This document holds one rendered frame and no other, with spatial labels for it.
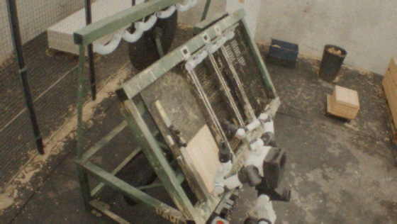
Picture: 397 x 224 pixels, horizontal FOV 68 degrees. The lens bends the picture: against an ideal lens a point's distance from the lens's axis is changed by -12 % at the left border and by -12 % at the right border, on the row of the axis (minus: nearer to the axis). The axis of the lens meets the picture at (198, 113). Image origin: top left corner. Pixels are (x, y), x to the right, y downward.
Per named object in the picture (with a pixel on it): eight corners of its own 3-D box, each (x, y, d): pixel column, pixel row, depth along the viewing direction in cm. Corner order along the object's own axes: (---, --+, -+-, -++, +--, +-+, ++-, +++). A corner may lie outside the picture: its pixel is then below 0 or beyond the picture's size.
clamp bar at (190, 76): (227, 165, 316) (249, 163, 301) (171, 52, 281) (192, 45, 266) (231, 159, 323) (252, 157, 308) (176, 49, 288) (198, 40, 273)
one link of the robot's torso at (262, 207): (277, 219, 307) (277, 184, 284) (271, 232, 294) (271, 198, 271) (262, 215, 314) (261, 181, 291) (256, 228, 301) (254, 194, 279)
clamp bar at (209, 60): (242, 144, 343) (262, 140, 328) (192, 39, 308) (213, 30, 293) (245, 138, 350) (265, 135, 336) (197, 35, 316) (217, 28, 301)
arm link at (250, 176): (247, 184, 258) (261, 178, 252) (242, 188, 250) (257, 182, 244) (239, 171, 260) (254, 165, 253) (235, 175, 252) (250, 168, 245)
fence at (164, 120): (203, 199, 281) (208, 199, 278) (151, 103, 253) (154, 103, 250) (206, 196, 285) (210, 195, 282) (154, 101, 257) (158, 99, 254)
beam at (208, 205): (190, 229, 270) (200, 230, 263) (183, 219, 266) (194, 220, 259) (273, 105, 431) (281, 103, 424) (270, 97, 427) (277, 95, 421)
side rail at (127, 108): (184, 219, 266) (194, 219, 260) (115, 103, 234) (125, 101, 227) (188, 214, 271) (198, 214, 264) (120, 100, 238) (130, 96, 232)
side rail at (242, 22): (268, 100, 421) (276, 98, 415) (233, 20, 389) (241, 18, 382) (270, 97, 427) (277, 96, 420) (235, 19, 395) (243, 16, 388)
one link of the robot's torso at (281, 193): (291, 196, 280) (290, 180, 272) (287, 205, 270) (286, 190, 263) (262, 192, 295) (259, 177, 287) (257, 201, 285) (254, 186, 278)
